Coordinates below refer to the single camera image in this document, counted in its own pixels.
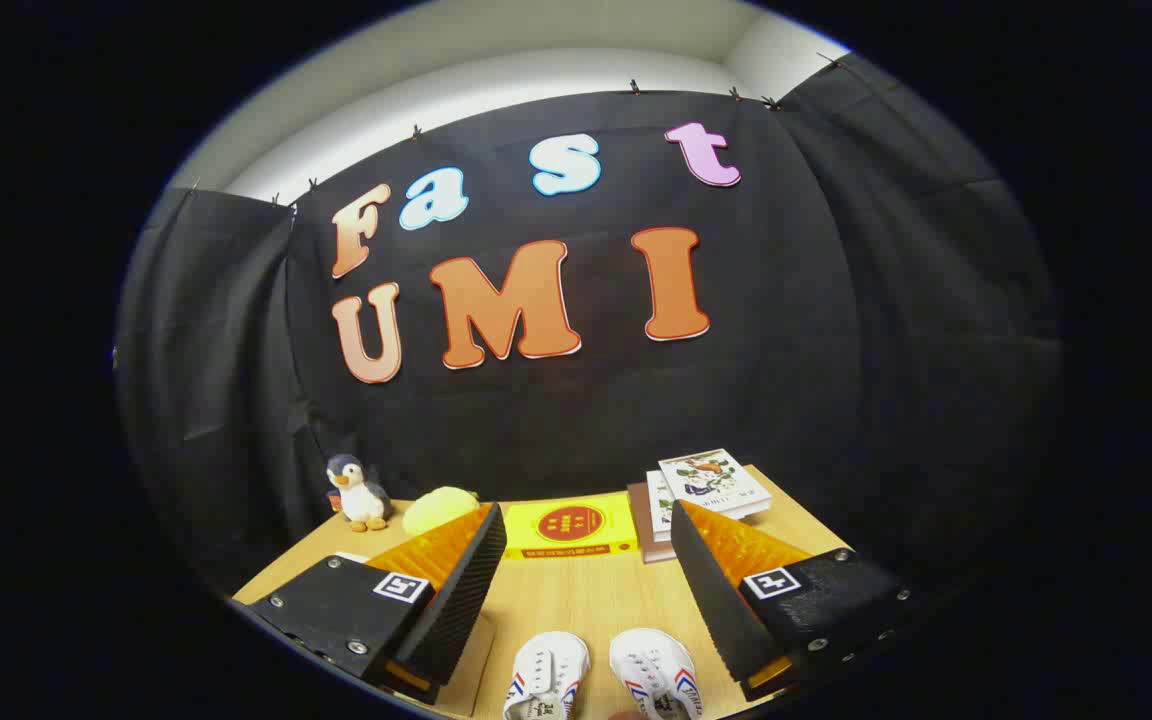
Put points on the penguin plush toy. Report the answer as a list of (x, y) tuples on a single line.
[(361, 495)]

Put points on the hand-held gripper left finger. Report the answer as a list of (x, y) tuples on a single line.
[(466, 590)]

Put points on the yellow book red label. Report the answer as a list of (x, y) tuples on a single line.
[(571, 522)]

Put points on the yellow plush ball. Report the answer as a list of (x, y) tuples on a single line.
[(436, 510)]

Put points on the white book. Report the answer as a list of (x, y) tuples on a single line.
[(658, 505)]

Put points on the white book bird cover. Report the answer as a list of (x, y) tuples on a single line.
[(711, 480)]

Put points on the beige fabric storage box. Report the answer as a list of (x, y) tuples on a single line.
[(471, 670)]

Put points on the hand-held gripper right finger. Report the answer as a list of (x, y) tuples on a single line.
[(711, 600)]

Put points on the white canvas shoe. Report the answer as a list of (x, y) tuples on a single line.
[(651, 665), (546, 670)]

